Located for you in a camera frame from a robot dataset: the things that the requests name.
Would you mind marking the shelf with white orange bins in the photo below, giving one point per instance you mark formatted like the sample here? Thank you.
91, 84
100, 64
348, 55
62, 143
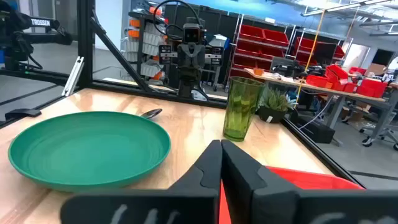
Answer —
149, 40

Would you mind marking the white metal bracket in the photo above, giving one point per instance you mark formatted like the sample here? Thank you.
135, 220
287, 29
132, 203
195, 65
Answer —
73, 76

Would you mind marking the small orange container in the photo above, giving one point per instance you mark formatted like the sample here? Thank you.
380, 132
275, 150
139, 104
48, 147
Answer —
258, 71

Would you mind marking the red plastic bin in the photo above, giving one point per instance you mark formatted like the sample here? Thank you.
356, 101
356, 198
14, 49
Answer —
337, 73
317, 81
371, 87

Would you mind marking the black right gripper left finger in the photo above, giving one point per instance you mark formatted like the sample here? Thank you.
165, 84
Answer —
186, 205

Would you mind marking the narrow rack with red bins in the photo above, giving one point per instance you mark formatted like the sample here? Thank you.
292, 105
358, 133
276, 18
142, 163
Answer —
306, 46

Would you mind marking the black computer tower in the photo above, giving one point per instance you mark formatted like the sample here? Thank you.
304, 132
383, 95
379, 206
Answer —
314, 132

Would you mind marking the black bench machine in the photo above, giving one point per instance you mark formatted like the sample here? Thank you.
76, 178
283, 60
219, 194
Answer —
286, 67

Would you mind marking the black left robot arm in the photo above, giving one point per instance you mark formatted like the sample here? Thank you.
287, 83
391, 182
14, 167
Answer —
188, 84

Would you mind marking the wide rack with red bins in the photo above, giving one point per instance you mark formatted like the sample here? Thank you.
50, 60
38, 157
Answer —
258, 37

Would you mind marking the wooden workbench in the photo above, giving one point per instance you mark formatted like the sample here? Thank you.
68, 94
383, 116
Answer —
342, 93

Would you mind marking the cardboard box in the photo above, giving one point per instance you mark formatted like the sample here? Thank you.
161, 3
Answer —
377, 68

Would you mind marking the green faceted plastic cup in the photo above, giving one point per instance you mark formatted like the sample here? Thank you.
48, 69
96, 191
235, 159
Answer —
242, 109

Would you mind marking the potted succulent plant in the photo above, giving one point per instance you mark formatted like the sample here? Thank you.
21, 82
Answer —
273, 102

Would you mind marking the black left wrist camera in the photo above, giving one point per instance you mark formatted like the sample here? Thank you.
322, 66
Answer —
191, 34

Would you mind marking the green plastic plate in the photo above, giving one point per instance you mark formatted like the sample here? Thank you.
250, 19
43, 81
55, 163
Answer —
90, 152

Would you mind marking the office chair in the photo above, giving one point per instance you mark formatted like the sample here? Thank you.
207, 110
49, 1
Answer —
377, 135

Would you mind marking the red plastic tray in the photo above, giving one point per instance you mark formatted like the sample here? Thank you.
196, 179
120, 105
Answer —
311, 180

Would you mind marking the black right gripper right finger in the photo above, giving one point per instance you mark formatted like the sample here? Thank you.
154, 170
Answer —
264, 202

